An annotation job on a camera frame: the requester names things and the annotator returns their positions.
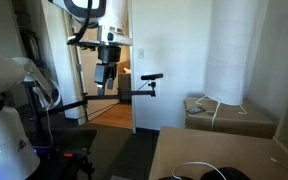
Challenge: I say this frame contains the black phone on box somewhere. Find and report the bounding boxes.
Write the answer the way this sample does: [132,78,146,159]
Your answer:
[186,107,206,114]

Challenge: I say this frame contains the white charger cable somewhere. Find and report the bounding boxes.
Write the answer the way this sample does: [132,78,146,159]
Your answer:
[171,161,228,180]

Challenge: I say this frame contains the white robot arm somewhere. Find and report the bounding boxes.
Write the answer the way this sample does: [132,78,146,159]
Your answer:
[0,55,52,180]

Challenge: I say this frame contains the white wall light switch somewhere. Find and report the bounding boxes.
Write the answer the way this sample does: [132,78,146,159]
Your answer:
[138,48,145,59]

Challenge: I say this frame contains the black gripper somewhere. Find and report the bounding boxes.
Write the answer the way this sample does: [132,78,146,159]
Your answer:
[94,46,121,96]

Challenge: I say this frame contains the black portable bag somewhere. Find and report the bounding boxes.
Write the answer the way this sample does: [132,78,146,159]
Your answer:
[158,166,252,180]

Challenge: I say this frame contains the cardboard box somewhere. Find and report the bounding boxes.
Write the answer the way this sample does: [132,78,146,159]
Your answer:
[184,97,277,139]

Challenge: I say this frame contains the white floor lamp shade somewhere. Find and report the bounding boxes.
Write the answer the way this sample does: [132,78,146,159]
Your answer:
[204,0,257,106]

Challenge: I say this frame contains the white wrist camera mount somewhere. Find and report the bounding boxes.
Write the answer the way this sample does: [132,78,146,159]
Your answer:
[66,25,133,51]

